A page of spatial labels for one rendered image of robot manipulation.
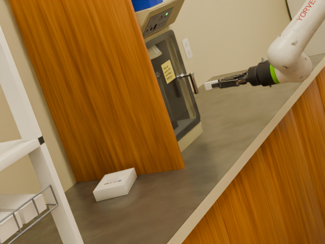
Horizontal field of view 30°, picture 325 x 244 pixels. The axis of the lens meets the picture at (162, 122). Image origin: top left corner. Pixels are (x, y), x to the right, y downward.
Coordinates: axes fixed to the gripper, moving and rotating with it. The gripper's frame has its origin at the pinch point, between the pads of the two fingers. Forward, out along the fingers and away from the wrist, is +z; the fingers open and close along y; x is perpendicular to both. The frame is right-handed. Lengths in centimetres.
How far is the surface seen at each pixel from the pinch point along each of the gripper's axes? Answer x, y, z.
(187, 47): -5, -94, 56
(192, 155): 20.4, 21.0, 6.4
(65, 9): -45, 36, 29
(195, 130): 17.0, 0.9, 13.4
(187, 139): 17.7, 9.0, 13.4
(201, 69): 11, -105, 57
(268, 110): 19.8, -20.3, -11.2
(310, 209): 72, -31, -13
